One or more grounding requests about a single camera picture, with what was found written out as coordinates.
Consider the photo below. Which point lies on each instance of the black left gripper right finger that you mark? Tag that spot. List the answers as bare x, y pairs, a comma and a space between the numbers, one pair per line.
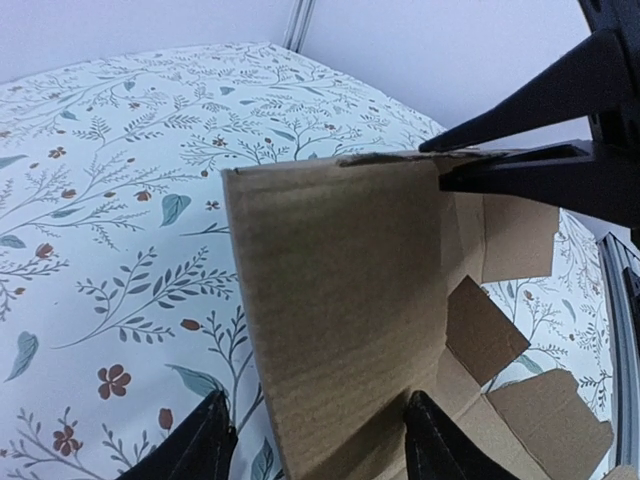
437, 449

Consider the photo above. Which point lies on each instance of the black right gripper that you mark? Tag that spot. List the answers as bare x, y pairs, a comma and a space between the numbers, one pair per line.
586, 80

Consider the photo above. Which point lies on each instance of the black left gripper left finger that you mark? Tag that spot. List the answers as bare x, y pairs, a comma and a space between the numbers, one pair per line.
200, 448

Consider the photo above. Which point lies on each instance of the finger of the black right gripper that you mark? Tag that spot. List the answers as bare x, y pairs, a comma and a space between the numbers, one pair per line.
588, 177

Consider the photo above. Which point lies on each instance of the brown cardboard box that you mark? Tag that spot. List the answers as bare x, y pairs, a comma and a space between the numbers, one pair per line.
363, 283

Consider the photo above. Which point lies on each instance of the floral patterned table mat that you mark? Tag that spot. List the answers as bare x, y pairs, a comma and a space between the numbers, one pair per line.
121, 307

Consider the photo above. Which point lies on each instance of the aluminium front rail frame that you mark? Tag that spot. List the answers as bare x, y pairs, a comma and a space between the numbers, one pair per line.
620, 269

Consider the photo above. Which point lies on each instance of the left aluminium frame post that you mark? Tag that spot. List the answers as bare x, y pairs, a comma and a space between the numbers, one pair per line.
298, 25

